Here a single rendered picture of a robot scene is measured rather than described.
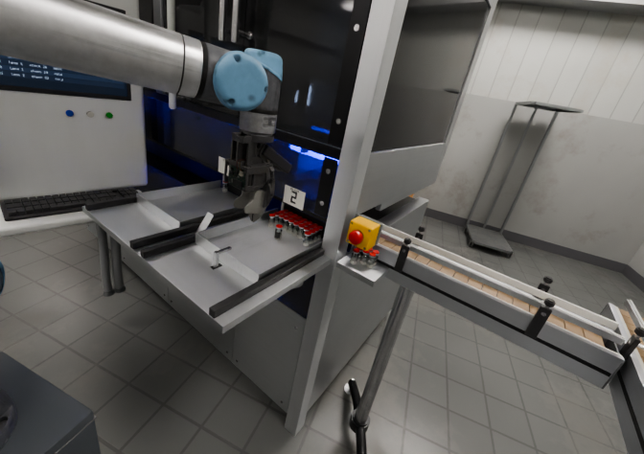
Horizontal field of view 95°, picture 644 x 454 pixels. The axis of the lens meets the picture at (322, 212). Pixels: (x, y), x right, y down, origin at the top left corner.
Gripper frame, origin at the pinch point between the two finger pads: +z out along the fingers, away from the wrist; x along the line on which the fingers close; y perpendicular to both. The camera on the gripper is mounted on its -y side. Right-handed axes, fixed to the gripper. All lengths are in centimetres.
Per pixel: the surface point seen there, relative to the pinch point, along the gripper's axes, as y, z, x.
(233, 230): -10.5, 16.0, -19.8
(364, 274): -24.3, 16.3, 22.0
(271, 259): -8.4, 16.1, -0.4
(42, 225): 25, 25, -68
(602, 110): -392, -62, 95
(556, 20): -373, -137, 22
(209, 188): -26, 16, -54
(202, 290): 13.2, 16.4, -1.2
